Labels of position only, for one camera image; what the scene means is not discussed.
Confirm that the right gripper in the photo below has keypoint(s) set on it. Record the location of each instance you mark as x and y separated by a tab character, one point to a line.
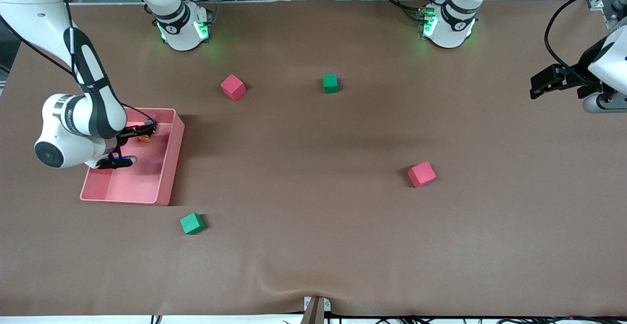
131	131

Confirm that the pink plastic bin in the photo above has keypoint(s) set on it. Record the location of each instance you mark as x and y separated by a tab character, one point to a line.
142	182

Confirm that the brown table mat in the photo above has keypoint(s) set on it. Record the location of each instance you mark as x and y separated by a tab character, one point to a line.
313	245

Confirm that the aluminium camera mount post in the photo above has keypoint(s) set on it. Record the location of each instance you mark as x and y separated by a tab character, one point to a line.
314	310

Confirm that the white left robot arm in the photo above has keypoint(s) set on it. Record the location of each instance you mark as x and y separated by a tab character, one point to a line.
453	25

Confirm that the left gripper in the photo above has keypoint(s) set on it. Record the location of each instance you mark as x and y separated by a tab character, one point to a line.
584	65

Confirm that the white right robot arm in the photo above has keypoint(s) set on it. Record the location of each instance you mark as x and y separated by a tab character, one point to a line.
93	103

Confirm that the pink foam cube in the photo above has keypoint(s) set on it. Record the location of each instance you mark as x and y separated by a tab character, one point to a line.
422	174
233	87

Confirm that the orange capped black button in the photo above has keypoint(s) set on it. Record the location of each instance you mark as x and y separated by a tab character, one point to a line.
145	139

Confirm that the green foam cube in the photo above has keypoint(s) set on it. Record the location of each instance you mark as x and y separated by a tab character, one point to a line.
192	224
330	84

